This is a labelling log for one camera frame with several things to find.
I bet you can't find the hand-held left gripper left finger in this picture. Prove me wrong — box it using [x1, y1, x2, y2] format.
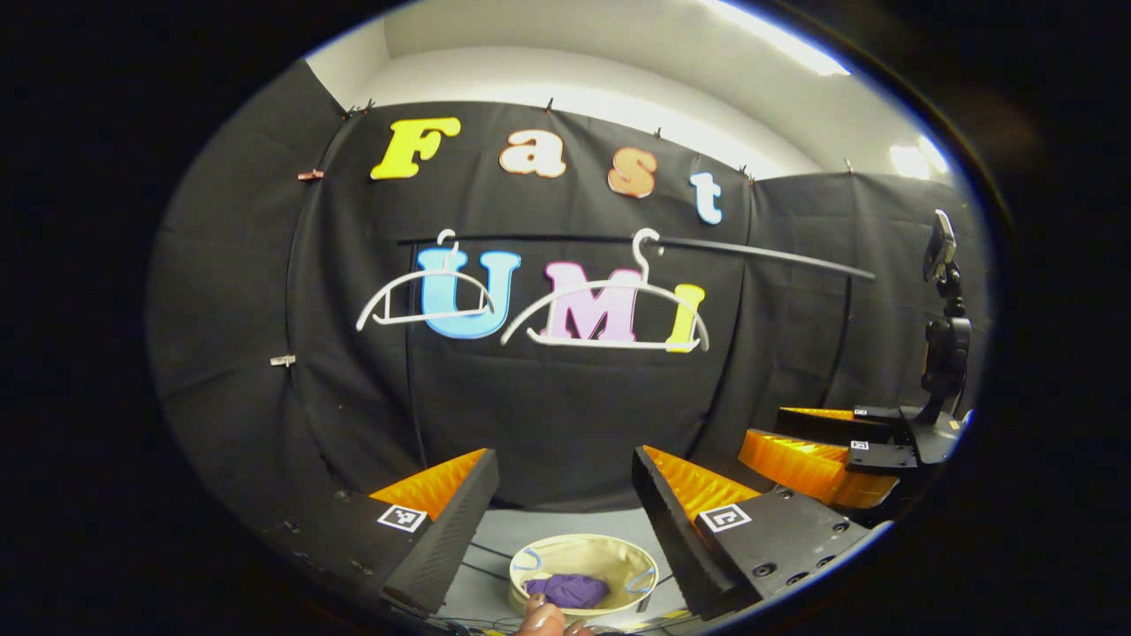
[265, 448, 500, 617]

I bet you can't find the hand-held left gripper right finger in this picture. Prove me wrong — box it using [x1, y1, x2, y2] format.
[631, 444, 871, 621]

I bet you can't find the cream fabric laundry hamper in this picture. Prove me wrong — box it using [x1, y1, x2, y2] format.
[508, 533, 660, 617]

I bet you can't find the purple corduroy jacket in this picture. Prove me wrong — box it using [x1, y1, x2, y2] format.
[524, 573, 611, 610]

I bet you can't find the white plastic hanger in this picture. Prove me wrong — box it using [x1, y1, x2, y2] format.
[356, 229, 497, 334]
[500, 228, 710, 353]

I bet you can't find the small ceiling light panel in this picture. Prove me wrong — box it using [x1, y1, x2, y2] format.
[888, 134, 951, 182]

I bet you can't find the black backdrop cloth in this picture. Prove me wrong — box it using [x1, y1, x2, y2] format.
[146, 57, 986, 531]

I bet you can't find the black floor cable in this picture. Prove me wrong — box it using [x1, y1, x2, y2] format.
[464, 541, 515, 584]

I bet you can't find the black clothes rail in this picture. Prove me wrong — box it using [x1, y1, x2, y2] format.
[398, 232, 877, 282]

